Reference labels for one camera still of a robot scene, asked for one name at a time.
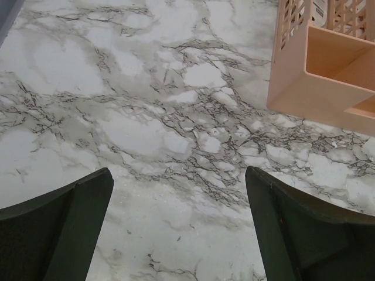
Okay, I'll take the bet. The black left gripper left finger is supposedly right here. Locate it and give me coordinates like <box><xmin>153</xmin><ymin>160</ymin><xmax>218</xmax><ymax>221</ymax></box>
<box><xmin>1</xmin><ymin>167</ymin><xmax>114</xmax><ymax>280</ymax></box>

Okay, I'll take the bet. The peach plastic desk organizer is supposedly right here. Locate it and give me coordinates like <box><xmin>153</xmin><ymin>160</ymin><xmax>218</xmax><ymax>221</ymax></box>
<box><xmin>267</xmin><ymin>1</ymin><xmax>374</xmax><ymax>135</ymax></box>

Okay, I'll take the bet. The white oval label card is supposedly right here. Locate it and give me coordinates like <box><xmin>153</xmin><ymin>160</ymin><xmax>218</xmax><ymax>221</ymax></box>
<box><xmin>311</xmin><ymin>0</ymin><xmax>330</xmax><ymax>28</ymax></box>

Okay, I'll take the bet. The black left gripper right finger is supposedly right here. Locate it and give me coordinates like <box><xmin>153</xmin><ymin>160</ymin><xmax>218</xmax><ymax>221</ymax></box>
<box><xmin>245</xmin><ymin>166</ymin><xmax>374</xmax><ymax>280</ymax></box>

